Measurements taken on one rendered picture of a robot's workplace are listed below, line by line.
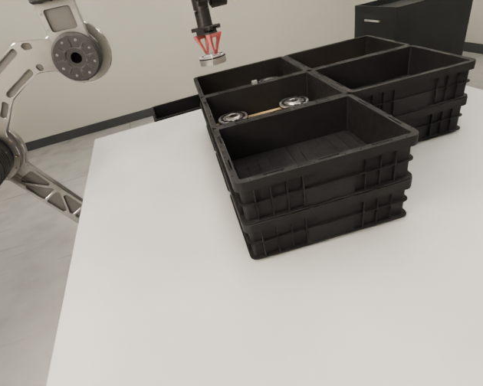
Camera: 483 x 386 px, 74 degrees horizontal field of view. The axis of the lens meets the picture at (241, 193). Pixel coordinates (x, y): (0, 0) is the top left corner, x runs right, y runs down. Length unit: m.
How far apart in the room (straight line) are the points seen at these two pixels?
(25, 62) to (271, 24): 3.39
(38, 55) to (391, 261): 1.22
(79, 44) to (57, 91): 3.04
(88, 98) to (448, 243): 3.88
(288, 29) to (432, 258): 3.92
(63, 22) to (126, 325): 0.91
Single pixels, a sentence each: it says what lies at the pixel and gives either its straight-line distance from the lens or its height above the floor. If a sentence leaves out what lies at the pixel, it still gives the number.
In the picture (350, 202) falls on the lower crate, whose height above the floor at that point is 0.80.
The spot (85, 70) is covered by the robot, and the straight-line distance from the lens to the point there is 1.20.
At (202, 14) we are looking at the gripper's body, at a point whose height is 1.16.
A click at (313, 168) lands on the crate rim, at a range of 0.65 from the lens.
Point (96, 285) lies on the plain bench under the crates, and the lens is 0.89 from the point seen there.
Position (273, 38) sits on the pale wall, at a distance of 4.39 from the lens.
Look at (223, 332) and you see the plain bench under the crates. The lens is 0.68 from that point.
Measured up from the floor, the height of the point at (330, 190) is 0.85.
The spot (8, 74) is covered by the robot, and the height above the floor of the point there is 1.12.
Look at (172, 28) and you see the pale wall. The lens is 4.07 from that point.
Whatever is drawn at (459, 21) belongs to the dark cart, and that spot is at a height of 0.71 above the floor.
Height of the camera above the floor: 1.26
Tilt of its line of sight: 34 degrees down
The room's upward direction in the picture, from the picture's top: 13 degrees counter-clockwise
